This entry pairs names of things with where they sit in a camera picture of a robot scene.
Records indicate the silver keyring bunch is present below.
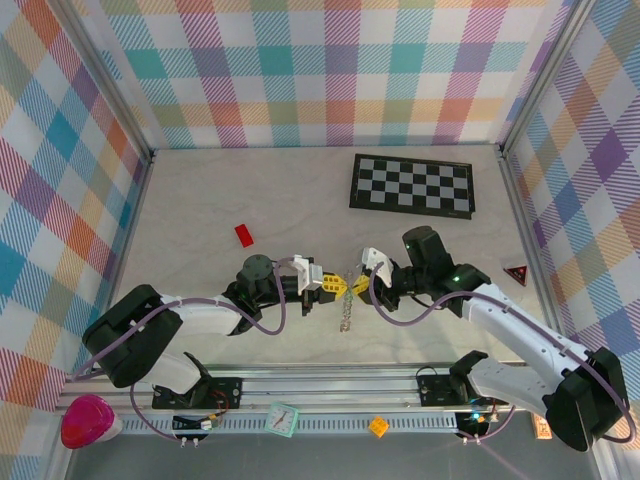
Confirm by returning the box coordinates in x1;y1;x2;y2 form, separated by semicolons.
337;267;362;335

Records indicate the black grey chessboard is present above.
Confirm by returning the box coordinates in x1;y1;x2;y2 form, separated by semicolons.
348;152;477;221

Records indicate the red black triangle marker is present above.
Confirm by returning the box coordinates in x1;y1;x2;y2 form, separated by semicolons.
502;259;530;287

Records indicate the teal square clock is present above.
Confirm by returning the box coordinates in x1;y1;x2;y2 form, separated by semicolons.
264;402;300;439

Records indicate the green lit circuit board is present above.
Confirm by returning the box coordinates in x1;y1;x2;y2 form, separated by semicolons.
455;409;501;440

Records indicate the pink plastic bowl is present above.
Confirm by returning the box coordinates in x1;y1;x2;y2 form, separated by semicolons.
59;393;124;450

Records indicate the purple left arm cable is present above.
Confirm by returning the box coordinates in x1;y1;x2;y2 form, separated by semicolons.
67;255;301;444

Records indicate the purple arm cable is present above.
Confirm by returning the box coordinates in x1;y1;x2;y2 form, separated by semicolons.
67;255;301;444
368;262;634;445

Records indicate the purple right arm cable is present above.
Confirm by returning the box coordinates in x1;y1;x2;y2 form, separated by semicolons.
368;262;634;445

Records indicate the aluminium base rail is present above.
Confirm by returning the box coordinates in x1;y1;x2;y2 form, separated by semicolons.
59;362;551;416

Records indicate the aluminium floor frame bar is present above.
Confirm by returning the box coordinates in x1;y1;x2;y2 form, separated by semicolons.
102;152;157;321
499;144;562;341

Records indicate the slotted grey cable tray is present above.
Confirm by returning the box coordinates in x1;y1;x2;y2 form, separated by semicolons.
117;413;501;437

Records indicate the yellow power connector with wires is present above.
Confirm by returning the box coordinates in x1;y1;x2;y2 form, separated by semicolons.
172;410;225;434

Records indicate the aluminium frame post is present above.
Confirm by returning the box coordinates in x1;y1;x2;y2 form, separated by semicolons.
59;0;157;166
497;0;591;159

